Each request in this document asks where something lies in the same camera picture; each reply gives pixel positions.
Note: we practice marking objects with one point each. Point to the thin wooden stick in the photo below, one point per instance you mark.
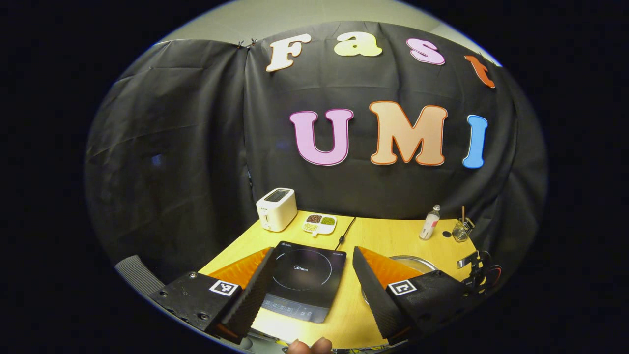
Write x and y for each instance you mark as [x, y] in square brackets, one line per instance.
[462, 214]

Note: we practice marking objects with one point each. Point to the white toaster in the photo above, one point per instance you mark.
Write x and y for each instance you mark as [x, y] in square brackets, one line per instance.
[276, 211]

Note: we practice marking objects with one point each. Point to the stainless steel pot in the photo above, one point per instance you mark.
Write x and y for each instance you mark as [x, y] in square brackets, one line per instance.
[417, 262]

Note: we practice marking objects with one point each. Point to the white divided bean dish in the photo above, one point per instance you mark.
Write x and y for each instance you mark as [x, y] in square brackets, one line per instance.
[319, 224]

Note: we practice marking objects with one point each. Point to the black cloth clip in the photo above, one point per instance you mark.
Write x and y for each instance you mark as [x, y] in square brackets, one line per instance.
[246, 44]

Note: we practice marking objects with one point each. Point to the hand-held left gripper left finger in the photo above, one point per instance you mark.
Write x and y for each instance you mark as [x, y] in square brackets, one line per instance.
[253, 290]

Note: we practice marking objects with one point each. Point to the black backdrop cloth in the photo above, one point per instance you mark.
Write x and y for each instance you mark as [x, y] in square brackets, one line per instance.
[206, 123]

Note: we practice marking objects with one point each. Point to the small white bottle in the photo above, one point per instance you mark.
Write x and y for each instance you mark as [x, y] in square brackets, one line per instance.
[429, 223]

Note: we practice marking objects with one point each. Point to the black induction cooktop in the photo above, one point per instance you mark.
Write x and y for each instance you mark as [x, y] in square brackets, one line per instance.
[304, 280]

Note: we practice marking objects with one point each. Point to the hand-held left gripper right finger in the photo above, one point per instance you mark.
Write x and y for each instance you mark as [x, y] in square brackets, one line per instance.
[373, 295]

